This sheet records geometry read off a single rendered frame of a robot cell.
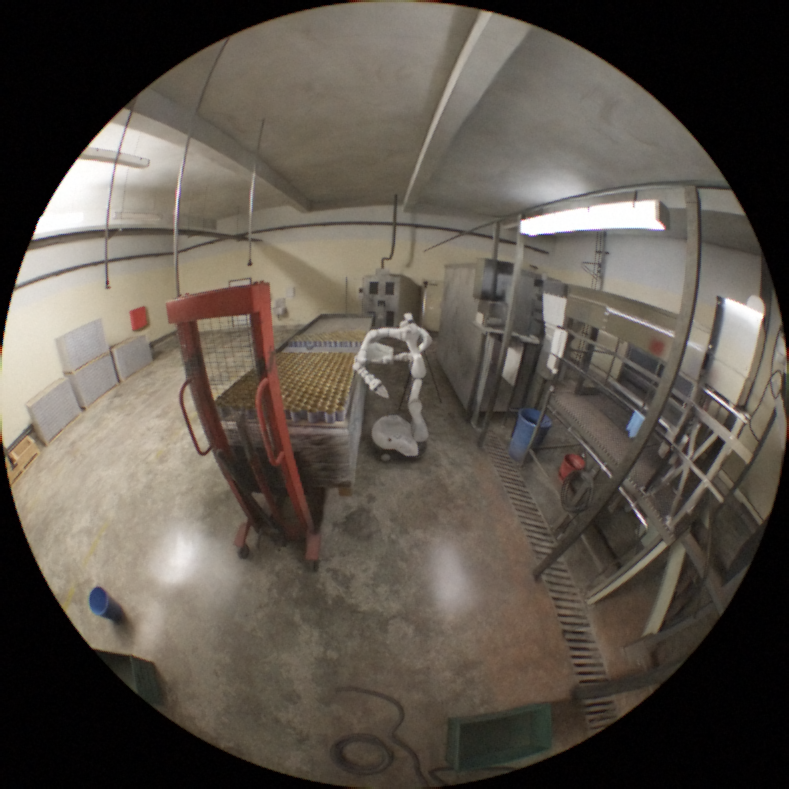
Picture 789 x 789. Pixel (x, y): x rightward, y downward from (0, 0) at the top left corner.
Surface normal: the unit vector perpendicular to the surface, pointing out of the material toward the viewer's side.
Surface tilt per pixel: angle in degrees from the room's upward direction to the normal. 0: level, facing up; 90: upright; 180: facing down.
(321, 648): 0
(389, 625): 0
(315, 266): 90
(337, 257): 90
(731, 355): 90
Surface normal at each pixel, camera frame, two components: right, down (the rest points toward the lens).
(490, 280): 0.04, 0.47
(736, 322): -1.00, -0.03
